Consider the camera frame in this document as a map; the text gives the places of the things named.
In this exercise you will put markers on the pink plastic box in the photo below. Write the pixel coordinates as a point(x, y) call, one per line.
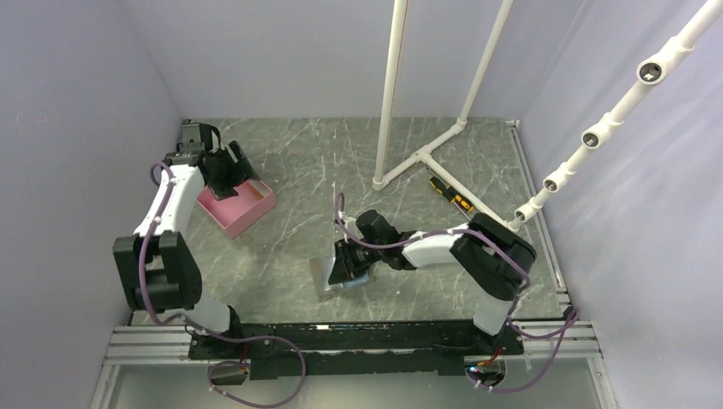
point(236, 214)

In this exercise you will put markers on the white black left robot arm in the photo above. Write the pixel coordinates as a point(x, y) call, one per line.
point(157, 269)

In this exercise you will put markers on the grey leather card holder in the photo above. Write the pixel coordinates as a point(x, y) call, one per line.
point(329, 279)

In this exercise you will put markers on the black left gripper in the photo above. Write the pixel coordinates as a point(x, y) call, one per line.
point(240, 171)

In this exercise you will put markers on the orange credit card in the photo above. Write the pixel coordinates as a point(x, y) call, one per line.
point(259, 189)

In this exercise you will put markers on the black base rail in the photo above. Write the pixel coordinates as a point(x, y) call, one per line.
point(275, 350)

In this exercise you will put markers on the white pipe with camera sockets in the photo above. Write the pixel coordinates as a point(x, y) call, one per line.
point(649, 73)

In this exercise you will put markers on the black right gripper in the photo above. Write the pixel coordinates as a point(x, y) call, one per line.
point(345, 267)

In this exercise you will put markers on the white PVC pipe frame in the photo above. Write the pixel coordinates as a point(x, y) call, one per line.
point(442, 69)

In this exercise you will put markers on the aluminium extrusion frame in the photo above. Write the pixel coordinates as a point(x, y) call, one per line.
point(564, 338)

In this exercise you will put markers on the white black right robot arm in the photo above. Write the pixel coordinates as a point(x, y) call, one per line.
point(497, 259)

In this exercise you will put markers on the yellow black screwdriver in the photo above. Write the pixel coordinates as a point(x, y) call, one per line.
point(452, 195)

